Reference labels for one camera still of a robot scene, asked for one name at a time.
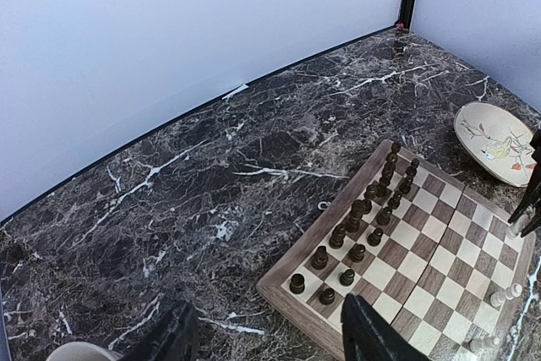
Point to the dark chess pieces row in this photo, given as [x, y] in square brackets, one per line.
[374, 250]

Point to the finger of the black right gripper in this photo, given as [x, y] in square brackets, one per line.
[530, 202]

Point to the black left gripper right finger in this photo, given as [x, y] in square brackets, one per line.
[367, 335]

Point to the white chess pawn piece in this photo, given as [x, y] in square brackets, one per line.
[478, 345]

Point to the wooden chess board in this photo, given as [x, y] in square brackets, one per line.
[429, 267]

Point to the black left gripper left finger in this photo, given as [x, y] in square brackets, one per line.
[174, 337]

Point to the cream patterned mug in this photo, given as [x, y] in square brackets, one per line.
[82, 351]

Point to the round bird pattern plate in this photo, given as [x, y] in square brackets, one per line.
[497, 140]

